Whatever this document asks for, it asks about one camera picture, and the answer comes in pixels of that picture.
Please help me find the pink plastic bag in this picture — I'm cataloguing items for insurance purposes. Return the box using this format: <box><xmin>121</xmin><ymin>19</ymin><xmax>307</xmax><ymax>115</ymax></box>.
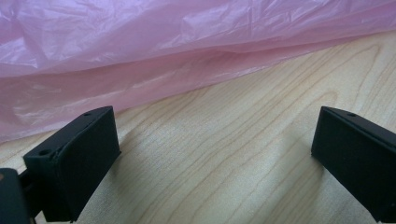
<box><xmin>0</xmin><ymin>0</ymin><xmax>396</xmax><ymax>144</ymax></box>

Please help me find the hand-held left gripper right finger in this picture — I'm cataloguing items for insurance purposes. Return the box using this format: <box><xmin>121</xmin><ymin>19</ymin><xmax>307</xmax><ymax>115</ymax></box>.
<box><xmin>310</xmin><ymin>105</ymin><xmax>396</xmax><ymax>224</ymax></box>

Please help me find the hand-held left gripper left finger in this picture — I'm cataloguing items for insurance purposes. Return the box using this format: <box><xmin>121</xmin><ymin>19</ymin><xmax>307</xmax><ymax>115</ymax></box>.
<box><xmin>22</xmin><ymin>105</ymin><xmax>122</xmax><ymax>223</ymax></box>

